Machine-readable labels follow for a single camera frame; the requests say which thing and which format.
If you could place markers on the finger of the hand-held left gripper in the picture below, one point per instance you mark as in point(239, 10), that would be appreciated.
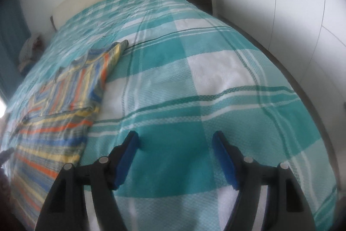
point(6, 154)

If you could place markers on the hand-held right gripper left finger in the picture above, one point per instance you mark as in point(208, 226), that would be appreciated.
point(126, 159)

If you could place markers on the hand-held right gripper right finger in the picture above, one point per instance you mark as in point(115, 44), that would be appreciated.
point(226, 162)

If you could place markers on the striped knit sweater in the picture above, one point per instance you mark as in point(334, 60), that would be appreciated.
point(59, 122)

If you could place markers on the pile of clothes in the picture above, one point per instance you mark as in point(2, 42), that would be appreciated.
point(29, 51)

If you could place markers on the teal plaid blanket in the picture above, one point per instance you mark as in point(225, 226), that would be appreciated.
point(216, 79)

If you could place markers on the teal curtain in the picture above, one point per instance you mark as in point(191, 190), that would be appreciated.
point(10, 30)

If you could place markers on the dark nightstand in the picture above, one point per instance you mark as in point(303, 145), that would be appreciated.
point(200, 1)

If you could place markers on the white wardrobe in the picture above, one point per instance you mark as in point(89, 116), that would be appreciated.
point(297, 3)

